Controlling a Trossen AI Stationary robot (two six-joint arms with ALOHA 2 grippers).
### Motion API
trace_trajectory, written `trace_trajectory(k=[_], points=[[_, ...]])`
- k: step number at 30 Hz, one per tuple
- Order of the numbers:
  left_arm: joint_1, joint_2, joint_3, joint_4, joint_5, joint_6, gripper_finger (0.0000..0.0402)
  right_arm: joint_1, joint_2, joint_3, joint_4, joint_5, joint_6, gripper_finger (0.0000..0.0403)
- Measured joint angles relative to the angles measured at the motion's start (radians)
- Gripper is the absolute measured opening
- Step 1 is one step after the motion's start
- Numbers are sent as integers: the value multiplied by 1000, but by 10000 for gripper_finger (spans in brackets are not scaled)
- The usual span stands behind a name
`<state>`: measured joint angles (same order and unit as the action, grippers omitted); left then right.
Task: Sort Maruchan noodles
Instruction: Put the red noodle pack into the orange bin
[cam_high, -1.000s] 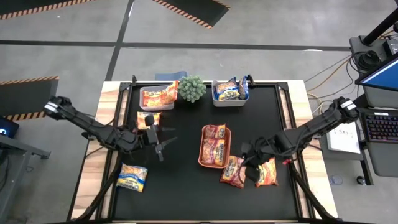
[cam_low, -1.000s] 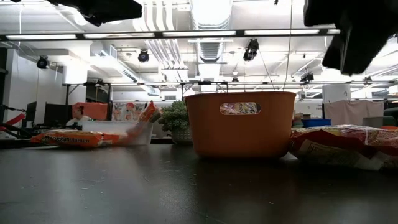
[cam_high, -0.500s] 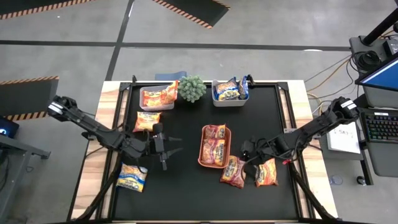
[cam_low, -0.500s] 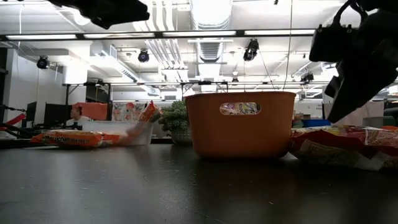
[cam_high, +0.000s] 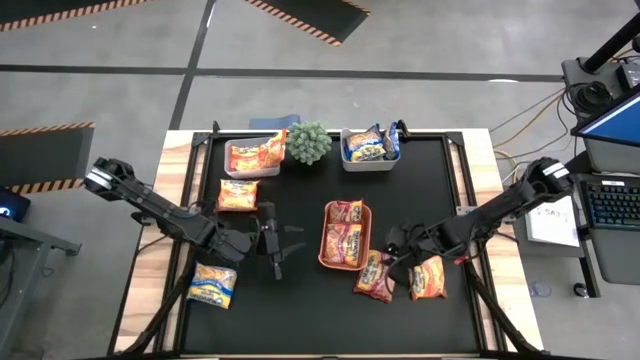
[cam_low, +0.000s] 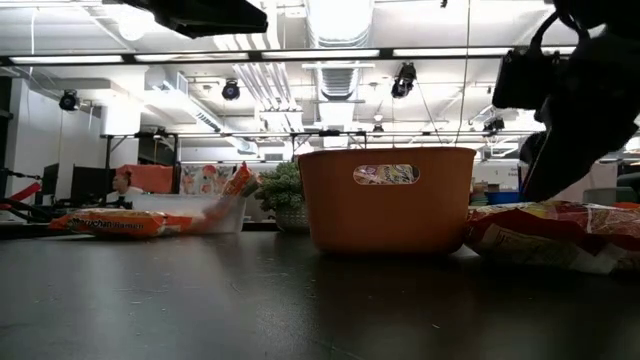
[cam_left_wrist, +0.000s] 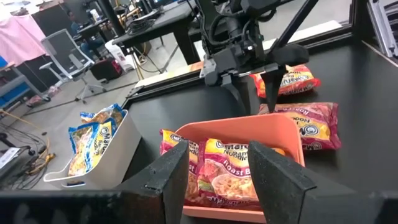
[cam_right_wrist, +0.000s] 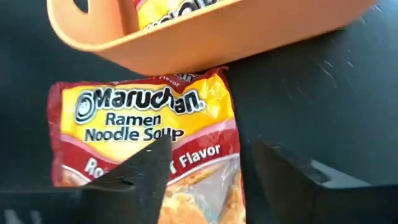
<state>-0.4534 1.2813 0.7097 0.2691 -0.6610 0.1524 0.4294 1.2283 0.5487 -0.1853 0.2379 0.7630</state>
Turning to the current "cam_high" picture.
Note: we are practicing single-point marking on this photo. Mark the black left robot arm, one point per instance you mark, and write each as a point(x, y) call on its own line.
point(160, 215)

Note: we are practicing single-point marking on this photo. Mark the red tag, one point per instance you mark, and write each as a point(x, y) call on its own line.
point(461, 260)

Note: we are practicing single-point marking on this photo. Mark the grey stand base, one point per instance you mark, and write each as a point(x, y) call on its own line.
point(575, 75)

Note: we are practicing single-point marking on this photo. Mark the black stand pole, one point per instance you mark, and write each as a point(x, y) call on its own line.
point(610, 47)

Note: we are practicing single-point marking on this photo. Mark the grey computer desk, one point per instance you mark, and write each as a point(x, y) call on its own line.
point(620, 260)

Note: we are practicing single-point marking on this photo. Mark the white plastic bin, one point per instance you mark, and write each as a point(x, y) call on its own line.
point(370, 167)

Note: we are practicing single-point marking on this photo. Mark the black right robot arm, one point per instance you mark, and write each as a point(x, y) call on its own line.
point(500, 212)

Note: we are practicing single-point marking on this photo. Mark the black caster wheel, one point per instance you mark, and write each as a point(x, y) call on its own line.
point(580, 289)

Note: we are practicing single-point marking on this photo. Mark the computer monitor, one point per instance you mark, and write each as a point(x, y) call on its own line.
point(615, 125)

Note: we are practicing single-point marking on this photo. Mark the clear plastic disc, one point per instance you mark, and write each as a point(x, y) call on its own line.
point(541, 289)

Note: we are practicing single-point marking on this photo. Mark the grey side desk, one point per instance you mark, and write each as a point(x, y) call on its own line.
point(30, 235)

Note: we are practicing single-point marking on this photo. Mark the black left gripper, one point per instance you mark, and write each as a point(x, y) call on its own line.
point(240, 245)

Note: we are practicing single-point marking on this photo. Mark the black backlit keyboard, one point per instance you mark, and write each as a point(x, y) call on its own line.
point(620, 200)

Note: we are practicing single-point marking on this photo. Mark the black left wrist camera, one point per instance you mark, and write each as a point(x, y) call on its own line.
point(267, 212)

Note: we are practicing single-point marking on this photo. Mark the black table mat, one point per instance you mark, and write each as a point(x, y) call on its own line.
point(320, 325)

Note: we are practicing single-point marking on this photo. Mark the green artificial potted plant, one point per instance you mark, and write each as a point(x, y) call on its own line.
point(308, 142)

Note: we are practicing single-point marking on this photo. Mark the orange plastic bin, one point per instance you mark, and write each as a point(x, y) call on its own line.
point(345, 267)

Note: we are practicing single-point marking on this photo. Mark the red Maruchan ramen pack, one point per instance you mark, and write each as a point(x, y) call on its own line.
point(345, 211)
point(372, 280)
point(342, 245)

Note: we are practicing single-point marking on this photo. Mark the clear plastic bin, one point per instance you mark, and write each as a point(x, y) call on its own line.
point(252, 174)

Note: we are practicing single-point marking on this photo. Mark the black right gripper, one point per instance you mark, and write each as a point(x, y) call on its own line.
point(420, 240)

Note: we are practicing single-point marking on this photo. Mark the black device with blue light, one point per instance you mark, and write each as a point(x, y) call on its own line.
point(15, 205)

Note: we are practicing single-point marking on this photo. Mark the white paper sheet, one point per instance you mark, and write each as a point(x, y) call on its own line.
point(552, 227)

